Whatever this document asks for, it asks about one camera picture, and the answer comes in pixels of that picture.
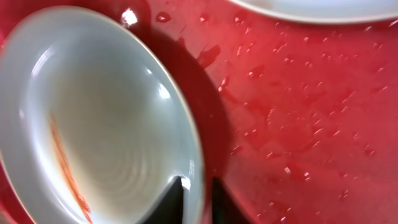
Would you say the red plastic tray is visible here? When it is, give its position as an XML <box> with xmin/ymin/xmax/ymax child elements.
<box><xmin>1</xmin><ymin>0</ymin><xmax>397</xmax><ymax>223</ymax></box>

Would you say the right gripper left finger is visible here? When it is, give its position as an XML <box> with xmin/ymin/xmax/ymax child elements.
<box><xmin>143</xmin><ymin>177</ymin><xmax>184</xmax><ymax>224</ymax></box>

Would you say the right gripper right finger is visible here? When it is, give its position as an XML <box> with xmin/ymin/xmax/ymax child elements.
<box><xmin>211</xmin><ymin>177</ymin><xmax>249</xmax><ymax>224</ymax></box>

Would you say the white plate top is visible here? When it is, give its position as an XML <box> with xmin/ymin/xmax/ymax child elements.
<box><xmin>230</xmin><ymin>0</ymin><xmax>397</xmax><ymax>24</ymax></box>

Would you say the white plate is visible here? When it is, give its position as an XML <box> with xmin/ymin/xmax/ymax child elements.
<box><xmin>230</xmin><ymin>0</ymin><xmax>397</xmax><ymax>24</ymax></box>
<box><xmin>1</xmin><ymin>6</ymin><xmax>205</xmax><ymax>223</ymax></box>

